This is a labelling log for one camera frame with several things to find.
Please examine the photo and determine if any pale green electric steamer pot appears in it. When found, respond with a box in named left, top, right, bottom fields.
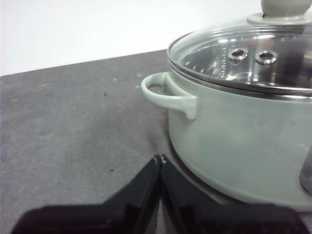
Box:
left=140, top=31, right=312, bottom=213

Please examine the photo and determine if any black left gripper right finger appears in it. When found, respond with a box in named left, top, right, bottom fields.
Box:
left=160, top=153, right=306, bottom=234

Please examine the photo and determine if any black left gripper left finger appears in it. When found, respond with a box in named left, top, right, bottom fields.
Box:
left=10, top=155, right=163, bottom=234

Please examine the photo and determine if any glass lid with green knob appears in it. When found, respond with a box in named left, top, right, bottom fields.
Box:
left=167, top=0, right=312, bottom=98

